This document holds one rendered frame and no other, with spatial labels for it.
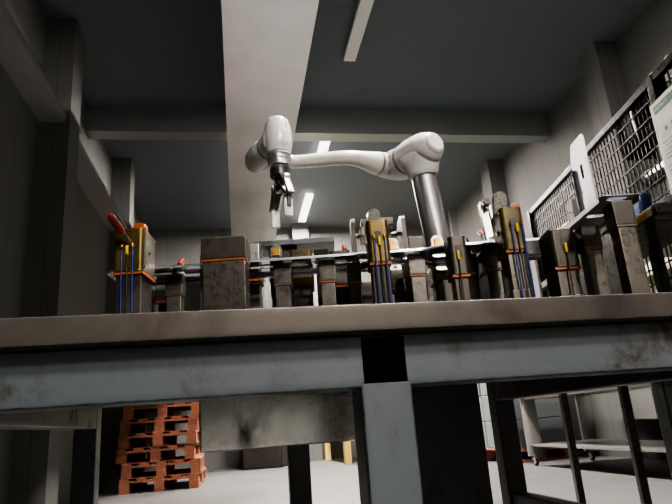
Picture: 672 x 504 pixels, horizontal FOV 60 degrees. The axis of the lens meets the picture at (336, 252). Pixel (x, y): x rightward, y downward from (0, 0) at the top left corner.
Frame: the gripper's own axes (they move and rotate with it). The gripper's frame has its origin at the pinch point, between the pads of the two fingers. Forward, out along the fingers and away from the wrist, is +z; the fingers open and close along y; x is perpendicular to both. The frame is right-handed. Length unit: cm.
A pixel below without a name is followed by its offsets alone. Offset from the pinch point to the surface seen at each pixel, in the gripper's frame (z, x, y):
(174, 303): 36, -42, 19
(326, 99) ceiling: -290, 196, -349
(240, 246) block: 27, -30, 46
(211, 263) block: 31, -36, 42
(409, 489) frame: 83, -25, 111
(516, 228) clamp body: 28, 34, 80
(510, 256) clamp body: 35, 32, 78
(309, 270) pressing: 26.4, -1.5, 25.5
